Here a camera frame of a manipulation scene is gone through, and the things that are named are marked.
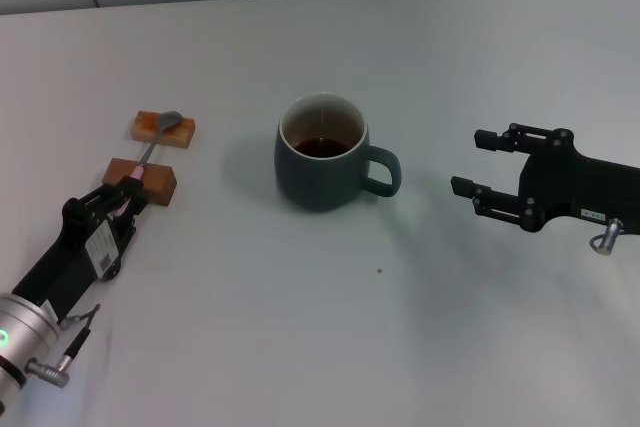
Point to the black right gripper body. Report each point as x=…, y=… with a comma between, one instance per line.
x=577, y=184

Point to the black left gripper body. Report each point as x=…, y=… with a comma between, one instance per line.
x=65, y=272

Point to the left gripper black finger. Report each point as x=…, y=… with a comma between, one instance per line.
x=95, y=202
x=135, y=212

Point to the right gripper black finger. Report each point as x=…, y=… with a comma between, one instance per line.
x=462, y=186
x=487, y=140

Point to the grey ceramic mug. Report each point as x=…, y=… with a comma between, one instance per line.
x=310, y=182

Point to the dark brown arched wooden block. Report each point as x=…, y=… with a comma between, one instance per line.
x=160, y=182

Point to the orange wooden block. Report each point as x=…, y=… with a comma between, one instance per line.
x=177, y=137

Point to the dark coffee liquid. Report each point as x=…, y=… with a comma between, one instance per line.
x=320, y=149

